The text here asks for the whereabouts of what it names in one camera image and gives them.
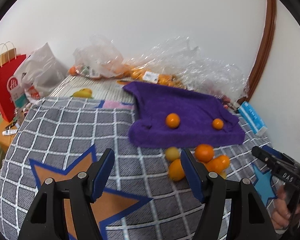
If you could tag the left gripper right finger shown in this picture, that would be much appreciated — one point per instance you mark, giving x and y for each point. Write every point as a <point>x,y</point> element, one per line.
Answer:
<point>249,218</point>

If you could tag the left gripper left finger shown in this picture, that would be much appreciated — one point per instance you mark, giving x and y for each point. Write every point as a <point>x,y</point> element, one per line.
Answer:
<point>46,218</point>

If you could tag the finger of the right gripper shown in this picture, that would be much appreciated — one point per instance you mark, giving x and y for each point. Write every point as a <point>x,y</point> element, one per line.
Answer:
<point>270,156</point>

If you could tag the orange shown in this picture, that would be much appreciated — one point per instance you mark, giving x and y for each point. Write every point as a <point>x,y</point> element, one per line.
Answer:
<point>172,154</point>
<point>175,170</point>
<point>218,124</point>
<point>172,120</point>
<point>218,164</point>
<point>204,153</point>

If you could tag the person right hand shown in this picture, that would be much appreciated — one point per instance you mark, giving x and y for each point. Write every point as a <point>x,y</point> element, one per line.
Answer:
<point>280,216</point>

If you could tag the blue tissue pack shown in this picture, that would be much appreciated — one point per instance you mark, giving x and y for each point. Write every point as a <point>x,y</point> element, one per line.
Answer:
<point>252,118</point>

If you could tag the grey checked blanket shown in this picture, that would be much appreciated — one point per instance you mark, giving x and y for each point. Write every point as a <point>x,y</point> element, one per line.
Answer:
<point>61,137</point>

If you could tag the purple towel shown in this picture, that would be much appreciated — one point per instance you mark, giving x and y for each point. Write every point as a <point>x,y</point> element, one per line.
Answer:
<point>196,111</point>

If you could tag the large clear plastic bag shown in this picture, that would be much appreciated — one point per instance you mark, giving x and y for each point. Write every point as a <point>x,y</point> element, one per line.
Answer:
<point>177,57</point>

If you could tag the fruit printed paper mat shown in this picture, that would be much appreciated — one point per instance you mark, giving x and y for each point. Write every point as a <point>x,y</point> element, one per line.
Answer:
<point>109,90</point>

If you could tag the white plastic shopping bag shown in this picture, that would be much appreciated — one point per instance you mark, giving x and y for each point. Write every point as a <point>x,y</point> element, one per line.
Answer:
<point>40,73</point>

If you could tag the red paper shopping bag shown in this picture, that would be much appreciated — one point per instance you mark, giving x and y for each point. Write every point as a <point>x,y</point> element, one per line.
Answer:
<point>9,63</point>

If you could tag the small clear bag of oranges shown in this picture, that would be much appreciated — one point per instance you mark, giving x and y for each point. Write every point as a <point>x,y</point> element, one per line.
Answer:
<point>97,60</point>

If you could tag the brown wooden door frame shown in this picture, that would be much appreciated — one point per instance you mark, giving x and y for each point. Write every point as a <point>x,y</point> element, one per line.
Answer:
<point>264,49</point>

